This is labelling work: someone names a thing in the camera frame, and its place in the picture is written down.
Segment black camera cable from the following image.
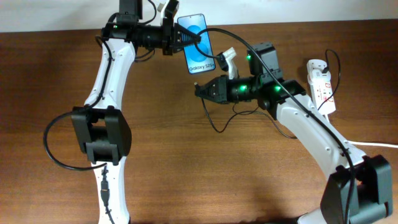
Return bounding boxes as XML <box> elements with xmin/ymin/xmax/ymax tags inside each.
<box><xmin>194</xmin><ymin>27</ymin><xmax>357</xmax><ymax>224</ymax></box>
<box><xmin>42</xmin><ymin>0</ymin><xmax>158</xmax><ymax>224</ymax></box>

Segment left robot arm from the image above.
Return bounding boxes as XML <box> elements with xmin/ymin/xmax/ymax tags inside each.
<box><xmin>72</xmin><ymin>1</ymin><xmax>200</xmax><ymax>223</ymax></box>

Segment right black camera cable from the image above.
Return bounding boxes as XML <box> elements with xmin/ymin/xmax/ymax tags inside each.
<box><xmin>194</xmin><ymin>27</ymin><xmax>357</xmax><ymax>224</ymax></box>

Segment left black camera cable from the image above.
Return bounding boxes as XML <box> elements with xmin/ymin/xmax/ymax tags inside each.
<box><xmin>42</xmin><ymin>0</ymin><xmax>158</xmax><ymax>224</ymax></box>

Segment white power strip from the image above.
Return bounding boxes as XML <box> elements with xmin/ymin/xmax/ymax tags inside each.
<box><xmin>307</xmin><ymin>59</ymin><xmax>336</xmax><ymax>116</ymax></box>

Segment white power strip cord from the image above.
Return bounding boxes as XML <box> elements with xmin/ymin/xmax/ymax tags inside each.
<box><xmin>322</xmin><ymin>113</ymin><xmax>398</xmax><ymax>149</ymax></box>

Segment blue Samsung Galaxy smartphone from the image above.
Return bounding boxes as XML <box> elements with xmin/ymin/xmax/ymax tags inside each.
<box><xmin>177</xmin><ymin>14</ymin><xmax>216</xmax><ymax>75</ymax></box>

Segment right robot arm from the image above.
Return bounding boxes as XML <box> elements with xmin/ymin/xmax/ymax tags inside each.
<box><xmin>195</xmin><ymin>47</ymin><xmax>393</xmax><ymax>223</ymax></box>

